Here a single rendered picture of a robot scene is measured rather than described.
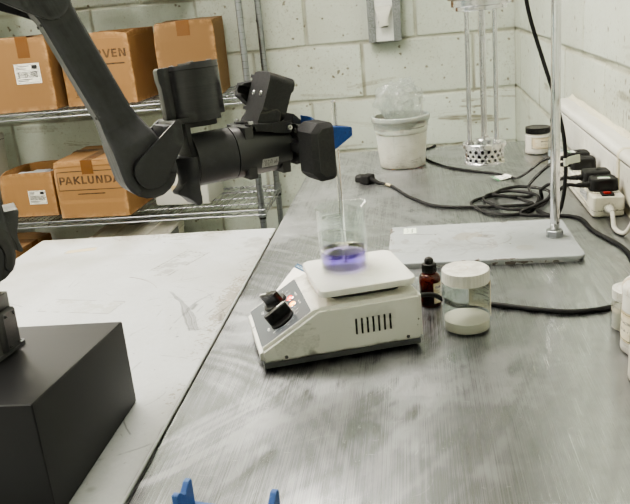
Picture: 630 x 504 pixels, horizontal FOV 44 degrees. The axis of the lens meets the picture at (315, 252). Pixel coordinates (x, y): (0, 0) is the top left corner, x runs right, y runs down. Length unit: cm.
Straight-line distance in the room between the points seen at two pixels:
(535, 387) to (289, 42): 259
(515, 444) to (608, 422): 10
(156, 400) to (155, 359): 11
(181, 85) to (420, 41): 250
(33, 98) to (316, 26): 115
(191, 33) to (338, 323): 220
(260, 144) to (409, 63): 245
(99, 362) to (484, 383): 41
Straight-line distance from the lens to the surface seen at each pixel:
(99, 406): 82
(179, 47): 303
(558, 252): 125
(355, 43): 328
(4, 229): 80
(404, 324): 94
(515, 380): 88
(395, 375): 90
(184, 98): 83
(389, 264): 98
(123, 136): 81
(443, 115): 331
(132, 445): 83
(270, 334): 93
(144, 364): 100
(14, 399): 72
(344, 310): 92
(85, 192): 320
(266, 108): 85
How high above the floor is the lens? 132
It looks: 18 degrees down
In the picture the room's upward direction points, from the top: 5 degrees counter-clockwise
